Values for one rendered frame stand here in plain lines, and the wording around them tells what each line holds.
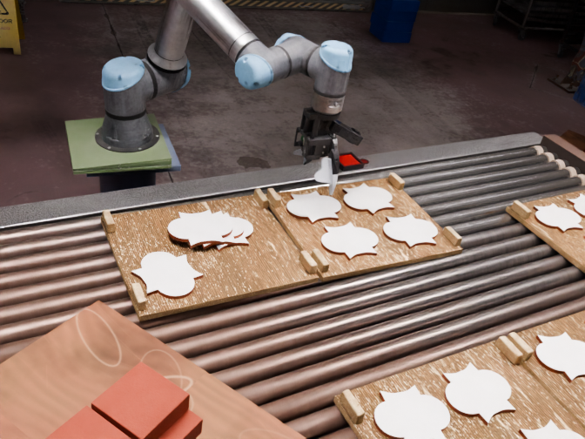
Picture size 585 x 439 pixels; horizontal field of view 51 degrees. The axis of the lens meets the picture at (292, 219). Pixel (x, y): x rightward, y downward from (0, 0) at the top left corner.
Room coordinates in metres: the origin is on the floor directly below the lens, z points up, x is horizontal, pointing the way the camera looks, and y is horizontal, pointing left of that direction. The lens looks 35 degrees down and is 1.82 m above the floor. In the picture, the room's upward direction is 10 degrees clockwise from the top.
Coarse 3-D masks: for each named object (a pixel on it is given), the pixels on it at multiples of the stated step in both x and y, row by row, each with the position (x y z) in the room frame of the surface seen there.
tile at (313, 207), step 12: (312, 192) 1.41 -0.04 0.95; (288, 204) 1.33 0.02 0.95; (300, 204) 1.34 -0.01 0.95; (312, 204) 1.35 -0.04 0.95; (324, 204) 1.36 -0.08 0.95; (336, 204) 1.37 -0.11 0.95; (300, 216) 1.29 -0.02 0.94; (312, 216) 1.30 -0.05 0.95; (324, 216) 1.31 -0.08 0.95; (336, 216) 1.32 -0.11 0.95
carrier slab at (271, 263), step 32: (128, 224) 1.14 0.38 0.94; (160, 224) 1.17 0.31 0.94; (256, 224) 1.24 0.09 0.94; (128, 256) 1.03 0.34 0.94; (192, 256) 1.07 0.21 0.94; (224, 256) 1.09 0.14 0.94; (256, 256) 1.11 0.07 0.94; (288, 256) 1.13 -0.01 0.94; (128, 288) 0.93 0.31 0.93; (224, 288) 0.98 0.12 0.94; (256, 288) 1.00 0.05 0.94
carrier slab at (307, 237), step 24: (288, 192) 1.40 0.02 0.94; (336, 192) 1.45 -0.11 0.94; (288, 216) 1.29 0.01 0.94; (360, 216) 1.35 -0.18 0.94; (384, 216) 1.37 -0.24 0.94; (312, 240) 1.21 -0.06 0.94; (384, 240) 1.26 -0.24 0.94; (336, 264) 1.13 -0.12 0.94; (360, 264) 1.15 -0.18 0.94; (384, 264) 1.17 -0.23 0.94
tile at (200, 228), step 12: (180, 216) 1.17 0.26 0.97; (192, 216) 1.18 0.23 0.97; (204, 216) 1.19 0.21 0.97; (216, 216) 1.20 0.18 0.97; (168, 228) 1.12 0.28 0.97; (180, 228) 1.12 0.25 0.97; (192, 228) 1.13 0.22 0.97; (204, 228) 1.14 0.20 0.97; (216, 228) 1.15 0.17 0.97; (228, 228) 1.16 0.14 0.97; (180, 240) 1.09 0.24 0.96; (192, 240) 1.09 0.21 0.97; (204, 240) 1.09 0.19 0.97; (216, 240) 1.10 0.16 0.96
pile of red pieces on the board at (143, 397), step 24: (120, 384) 0.39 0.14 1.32; (144, 384) 0.40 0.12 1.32; (168, 384) 0.41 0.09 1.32; (96, 408) 0.36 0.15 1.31; (120, 408) 0.37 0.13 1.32; (144, 408) 0.37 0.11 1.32; (168, 408) 0.38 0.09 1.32; (72, 432) 0.33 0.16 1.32; (96, 432) 0.34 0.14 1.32; (120, 432) 0.34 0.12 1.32; (144, 432) 0.35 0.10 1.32; (168, 432) 0.37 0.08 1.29; (192, 432) 0.38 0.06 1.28
